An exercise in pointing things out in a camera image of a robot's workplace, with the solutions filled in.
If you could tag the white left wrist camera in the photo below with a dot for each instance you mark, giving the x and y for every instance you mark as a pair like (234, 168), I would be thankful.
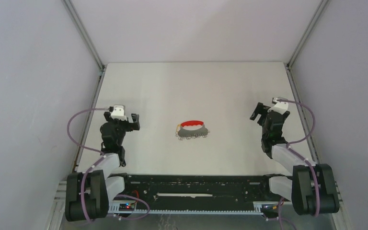
(118, 112)

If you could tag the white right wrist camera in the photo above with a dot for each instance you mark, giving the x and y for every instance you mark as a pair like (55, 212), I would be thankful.
(280, 105)

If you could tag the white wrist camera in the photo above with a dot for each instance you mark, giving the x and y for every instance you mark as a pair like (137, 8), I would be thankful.
(118, 112)
(280, 105)

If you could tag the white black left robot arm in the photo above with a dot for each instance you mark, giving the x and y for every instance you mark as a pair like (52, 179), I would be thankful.
(88, 194)

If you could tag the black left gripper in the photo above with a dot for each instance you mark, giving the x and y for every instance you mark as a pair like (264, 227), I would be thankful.
(131, 126)

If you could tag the red-handled metal key holder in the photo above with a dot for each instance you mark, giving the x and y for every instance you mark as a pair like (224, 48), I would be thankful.
(192, 129)

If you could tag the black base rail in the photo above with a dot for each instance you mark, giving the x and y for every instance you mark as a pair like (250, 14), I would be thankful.
(195, 194)

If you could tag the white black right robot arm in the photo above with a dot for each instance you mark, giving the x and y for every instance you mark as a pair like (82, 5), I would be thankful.
(311, 188)

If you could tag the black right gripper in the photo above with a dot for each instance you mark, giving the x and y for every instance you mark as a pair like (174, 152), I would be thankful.
(260, 109)

